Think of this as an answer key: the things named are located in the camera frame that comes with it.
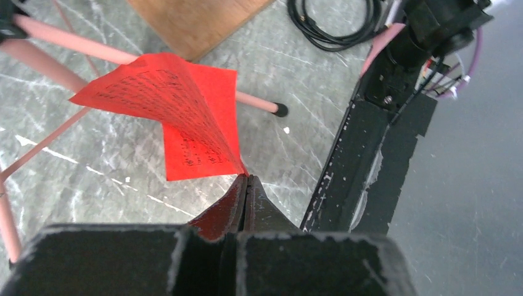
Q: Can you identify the pink music stand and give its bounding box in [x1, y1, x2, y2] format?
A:
[0, 12, 289, 265]

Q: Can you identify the coiled black cable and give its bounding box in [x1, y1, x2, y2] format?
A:
[286, 0, 383, 52]

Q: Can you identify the wooden board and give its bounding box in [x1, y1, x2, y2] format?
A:
[128, 0, 273, 62]

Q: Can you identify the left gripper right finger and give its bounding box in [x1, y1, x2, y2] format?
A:
[220, 176, 417, 295]

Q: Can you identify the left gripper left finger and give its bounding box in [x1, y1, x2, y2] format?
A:
[1, 175, 248, 295]

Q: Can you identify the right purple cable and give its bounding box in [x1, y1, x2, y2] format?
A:
[437, 26, 484, 101]

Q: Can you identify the red sheet music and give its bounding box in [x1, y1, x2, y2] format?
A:
[71, 52, 246, 181]

